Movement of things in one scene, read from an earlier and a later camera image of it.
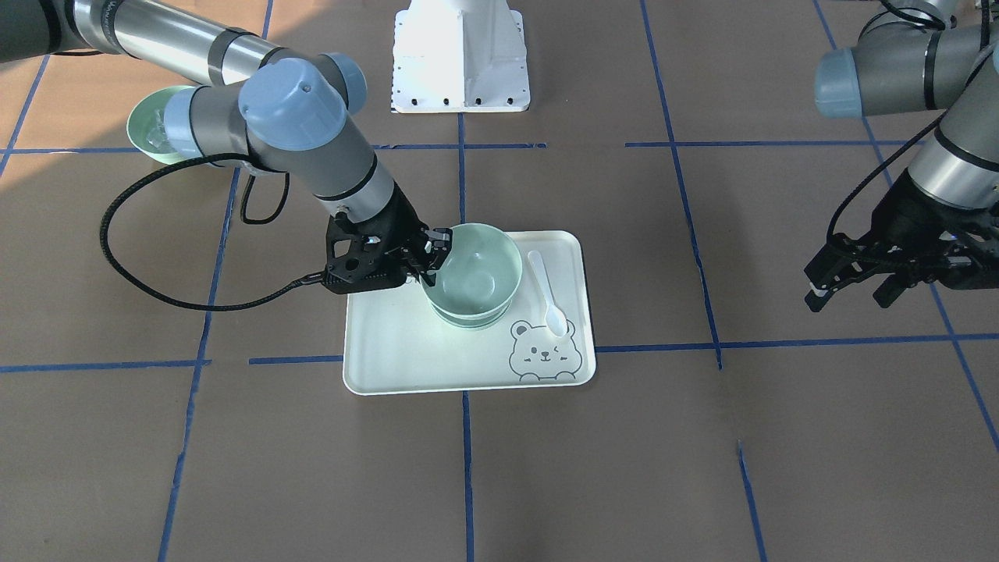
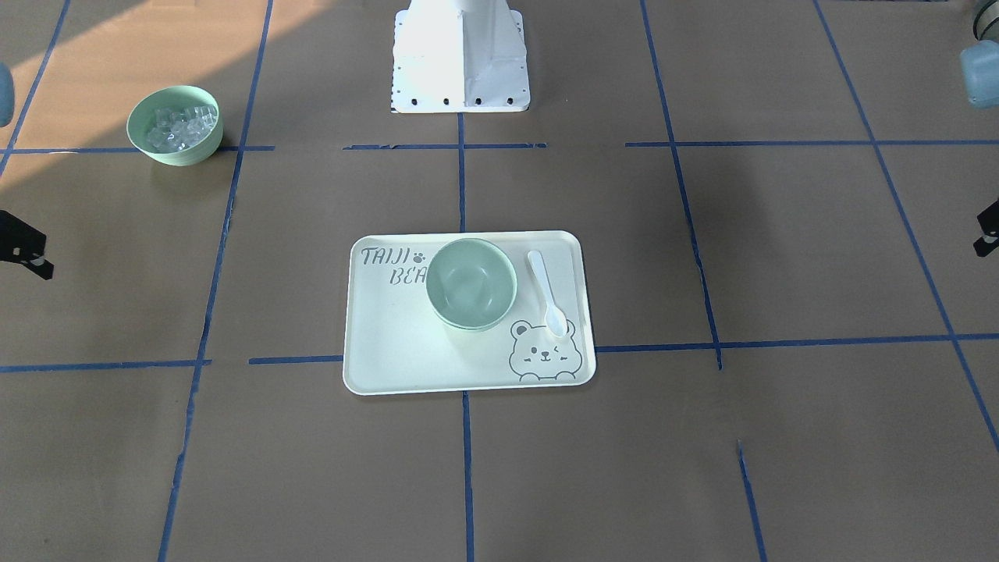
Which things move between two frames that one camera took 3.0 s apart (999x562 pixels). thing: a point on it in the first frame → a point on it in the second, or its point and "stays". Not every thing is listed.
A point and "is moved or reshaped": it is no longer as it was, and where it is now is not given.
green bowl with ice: (147, 129) stays
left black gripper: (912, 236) → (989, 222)
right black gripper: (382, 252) → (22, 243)
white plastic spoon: (555, 318) stays
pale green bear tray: (392, 344) stays
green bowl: (481, 273) is moved or reshaped
